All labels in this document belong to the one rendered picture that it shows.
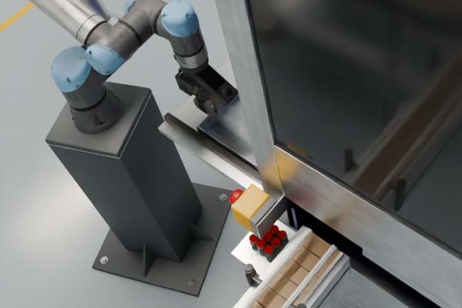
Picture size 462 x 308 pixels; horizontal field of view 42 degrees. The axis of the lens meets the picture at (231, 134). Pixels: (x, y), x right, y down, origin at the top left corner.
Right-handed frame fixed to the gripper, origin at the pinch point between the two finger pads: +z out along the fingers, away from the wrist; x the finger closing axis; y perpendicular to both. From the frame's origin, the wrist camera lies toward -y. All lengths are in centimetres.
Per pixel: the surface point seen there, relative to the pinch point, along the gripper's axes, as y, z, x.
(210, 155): -5.6, 3.6, 9.2
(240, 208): -29.3, -11.4, 20.6
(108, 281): 42, 91, 44
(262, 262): -34.8, 3.7, 23.4
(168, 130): 9.5, 3.6, 9.9
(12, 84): 164, 91, 5
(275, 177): -32.7, -16.5, 12.5
